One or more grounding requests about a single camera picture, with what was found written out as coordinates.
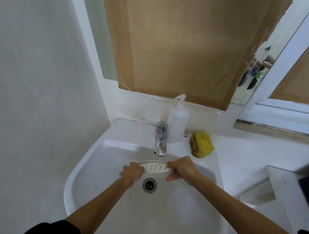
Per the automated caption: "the person's left hand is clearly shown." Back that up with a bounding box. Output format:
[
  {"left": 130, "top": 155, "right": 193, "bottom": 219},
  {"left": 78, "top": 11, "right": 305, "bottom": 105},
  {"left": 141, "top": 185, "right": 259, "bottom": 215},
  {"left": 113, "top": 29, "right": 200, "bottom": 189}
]
[{"left": 119, "top": 161, "right": 145, "bottom": 187}]

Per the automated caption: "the person's right hand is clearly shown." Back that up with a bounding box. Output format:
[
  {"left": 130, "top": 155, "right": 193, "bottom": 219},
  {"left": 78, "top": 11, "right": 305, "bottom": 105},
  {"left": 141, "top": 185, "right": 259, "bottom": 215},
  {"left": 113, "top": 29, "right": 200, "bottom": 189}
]
[{"left": 165, "top": 156, "right": 201, "bottom": 186}]

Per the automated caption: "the white drip tray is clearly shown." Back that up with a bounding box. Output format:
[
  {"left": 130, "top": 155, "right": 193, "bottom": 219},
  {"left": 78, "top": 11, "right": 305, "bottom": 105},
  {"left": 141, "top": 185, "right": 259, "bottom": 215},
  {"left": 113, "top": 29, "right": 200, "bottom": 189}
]
[{"left": 139, "top": 160, "right": 173, "bottom": 174}]

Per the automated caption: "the person's left forearm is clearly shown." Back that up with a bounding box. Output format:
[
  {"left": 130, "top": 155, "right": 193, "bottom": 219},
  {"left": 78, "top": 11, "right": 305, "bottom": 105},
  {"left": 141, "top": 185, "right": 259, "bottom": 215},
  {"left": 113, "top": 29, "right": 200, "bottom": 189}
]
[{"left": 64, "top": 177, "right": 136, "bottom": 234}]

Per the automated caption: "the person's right forearm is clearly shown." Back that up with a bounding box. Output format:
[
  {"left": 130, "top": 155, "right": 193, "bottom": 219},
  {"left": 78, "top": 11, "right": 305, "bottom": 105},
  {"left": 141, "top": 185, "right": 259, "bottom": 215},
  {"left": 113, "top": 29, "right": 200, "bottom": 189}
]
[{"left": 191, "top": 172, "right": 290, "bottom": 234}]

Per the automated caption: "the metal sink drain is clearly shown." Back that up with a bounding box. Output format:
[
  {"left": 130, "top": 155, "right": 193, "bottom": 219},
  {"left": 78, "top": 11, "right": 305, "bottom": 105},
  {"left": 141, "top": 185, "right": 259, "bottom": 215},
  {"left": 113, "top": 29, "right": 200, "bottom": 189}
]
[{"left": 143, "top": 178, "right": 157, "bottom": 193}]

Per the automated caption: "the white ceramic sink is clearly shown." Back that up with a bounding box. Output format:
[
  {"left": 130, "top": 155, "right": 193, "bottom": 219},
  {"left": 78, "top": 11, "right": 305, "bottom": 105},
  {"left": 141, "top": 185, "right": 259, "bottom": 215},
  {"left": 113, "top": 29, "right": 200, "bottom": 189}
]
[{"left": 63, "top": 117, "right": 229, "bottom": 234}]

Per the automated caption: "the yellow sponge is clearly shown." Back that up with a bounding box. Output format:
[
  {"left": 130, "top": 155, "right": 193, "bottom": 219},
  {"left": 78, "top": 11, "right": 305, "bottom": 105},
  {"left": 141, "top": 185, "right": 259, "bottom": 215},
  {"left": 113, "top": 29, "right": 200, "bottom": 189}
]
[{"left": 189, "top": 131, "right": 215, "bottom": 158}]

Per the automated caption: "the chrome faucet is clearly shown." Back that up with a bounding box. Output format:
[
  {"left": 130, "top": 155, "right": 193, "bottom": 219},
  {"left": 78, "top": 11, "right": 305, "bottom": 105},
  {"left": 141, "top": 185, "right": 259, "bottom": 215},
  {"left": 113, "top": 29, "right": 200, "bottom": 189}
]
[{"left": 155, "top": 121, "right": 169, "bottom": 157}]

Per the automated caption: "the white soap pump bottle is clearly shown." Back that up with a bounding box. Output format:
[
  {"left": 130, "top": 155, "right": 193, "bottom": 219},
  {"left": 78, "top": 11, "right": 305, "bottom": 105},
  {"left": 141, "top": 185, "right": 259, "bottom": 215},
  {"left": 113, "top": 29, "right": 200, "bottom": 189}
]
[{"left": 166, "top": 94, "right": 190, "bottom": 143}]

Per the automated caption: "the large taped brown cardboard sheet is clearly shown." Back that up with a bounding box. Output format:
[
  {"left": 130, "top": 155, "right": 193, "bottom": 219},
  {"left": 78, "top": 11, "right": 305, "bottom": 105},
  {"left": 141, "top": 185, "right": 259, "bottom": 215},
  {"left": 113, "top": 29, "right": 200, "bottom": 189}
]
[{"left": 104, "top": 0, "right": 294, "bottom": 111}]

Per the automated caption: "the brown cardboard window cover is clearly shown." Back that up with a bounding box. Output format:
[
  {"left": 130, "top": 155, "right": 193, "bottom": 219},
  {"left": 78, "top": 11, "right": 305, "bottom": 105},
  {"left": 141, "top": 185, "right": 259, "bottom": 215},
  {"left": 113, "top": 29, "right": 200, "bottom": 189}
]
[{"left": 269, "top": 47, "right": 309, "bottom": 104}]

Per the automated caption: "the white window frame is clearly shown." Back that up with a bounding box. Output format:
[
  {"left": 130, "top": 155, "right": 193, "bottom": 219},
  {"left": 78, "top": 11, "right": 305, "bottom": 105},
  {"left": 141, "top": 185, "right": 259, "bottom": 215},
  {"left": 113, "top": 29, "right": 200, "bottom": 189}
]
[{"left": 233, "top": 12, "right": 309, "bottom": 144}]

